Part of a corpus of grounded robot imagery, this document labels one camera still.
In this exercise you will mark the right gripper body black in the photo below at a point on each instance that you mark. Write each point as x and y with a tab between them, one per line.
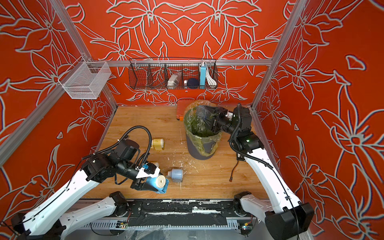
218	122

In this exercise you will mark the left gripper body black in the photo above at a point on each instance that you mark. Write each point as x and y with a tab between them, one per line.
138	184

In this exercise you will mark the blue sharpener back row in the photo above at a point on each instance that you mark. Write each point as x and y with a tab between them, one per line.
160	183

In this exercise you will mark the light blue sharpener front row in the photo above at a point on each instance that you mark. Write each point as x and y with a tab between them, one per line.
176	175

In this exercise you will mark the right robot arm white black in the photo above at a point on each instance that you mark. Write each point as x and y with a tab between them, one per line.
285	216

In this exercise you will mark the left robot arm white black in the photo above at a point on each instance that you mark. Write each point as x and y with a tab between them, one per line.
128	157

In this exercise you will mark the yellow sharpener back row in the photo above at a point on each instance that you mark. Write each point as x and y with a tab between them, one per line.
158	144

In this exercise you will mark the yellow-green plastic bin liner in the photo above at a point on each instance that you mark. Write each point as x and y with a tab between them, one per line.
195	127

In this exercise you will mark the dark grey garbage bin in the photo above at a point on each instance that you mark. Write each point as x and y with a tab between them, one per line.
205	153

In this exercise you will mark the orange tool case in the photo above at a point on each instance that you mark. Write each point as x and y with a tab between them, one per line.
181	107

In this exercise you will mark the dark blue round object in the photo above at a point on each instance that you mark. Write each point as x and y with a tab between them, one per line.
193	83

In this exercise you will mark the light blue box in basket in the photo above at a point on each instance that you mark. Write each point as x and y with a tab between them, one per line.
203	71

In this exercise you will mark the silver packet in basket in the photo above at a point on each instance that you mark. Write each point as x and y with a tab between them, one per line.
174	80

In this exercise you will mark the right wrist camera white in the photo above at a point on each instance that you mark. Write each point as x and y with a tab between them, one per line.
229	115

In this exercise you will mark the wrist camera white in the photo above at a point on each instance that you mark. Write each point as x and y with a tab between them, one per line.
229	115
148	170

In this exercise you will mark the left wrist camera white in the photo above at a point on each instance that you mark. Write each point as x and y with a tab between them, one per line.
148	170

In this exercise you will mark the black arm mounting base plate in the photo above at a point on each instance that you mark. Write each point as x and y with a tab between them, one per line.
182	212

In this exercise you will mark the black wire wall basket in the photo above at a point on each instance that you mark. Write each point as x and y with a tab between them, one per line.
146	74

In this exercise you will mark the white slotted cable duct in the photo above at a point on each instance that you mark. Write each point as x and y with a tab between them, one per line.
120	225

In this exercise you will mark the clear plastic wall bin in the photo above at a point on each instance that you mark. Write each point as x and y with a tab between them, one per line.
86	81

